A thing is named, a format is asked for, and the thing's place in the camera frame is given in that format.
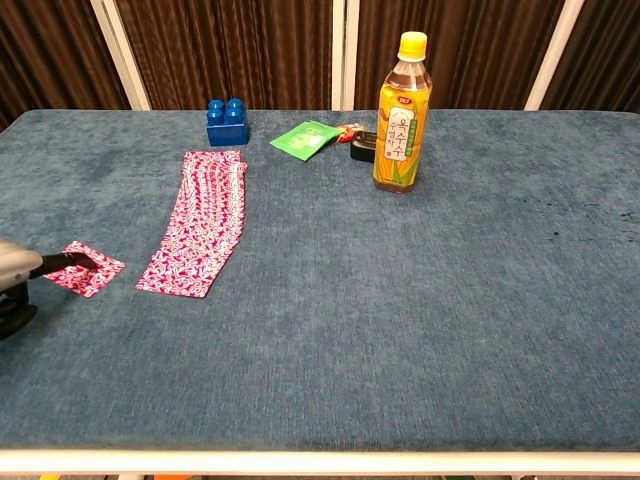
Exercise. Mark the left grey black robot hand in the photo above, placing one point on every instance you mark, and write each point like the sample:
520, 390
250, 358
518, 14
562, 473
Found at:
17, 262

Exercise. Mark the small pink patterned cloth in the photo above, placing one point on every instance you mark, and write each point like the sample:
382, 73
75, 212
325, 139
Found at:
87, 281

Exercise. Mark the long pink patterned cloth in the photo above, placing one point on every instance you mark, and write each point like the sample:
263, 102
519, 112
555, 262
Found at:
200, 225

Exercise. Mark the blue toy building block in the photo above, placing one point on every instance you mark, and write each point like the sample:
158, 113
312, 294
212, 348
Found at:
227, 131

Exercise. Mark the green sachet packet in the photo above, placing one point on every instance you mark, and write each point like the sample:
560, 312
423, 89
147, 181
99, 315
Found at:
300, 141

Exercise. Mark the dark brown curtain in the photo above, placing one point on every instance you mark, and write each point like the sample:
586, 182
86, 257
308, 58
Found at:
240, 45

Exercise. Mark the red candy wrapper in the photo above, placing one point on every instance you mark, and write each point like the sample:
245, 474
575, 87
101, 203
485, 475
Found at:
346, 133

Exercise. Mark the small black box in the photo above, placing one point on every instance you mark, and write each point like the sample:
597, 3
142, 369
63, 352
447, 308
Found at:
361, 149

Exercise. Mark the blue velvet table cloth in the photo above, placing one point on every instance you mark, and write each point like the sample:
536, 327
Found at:
380, 310

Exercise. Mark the yellow corn tea bottle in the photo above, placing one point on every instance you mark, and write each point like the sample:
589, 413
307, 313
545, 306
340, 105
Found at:
401, 145

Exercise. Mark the white frame pole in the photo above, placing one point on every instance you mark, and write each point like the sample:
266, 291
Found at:
345, 55
122, 55
552, 55

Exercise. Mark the white table frame rail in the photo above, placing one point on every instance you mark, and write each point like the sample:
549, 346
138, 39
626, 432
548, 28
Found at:
320, 462

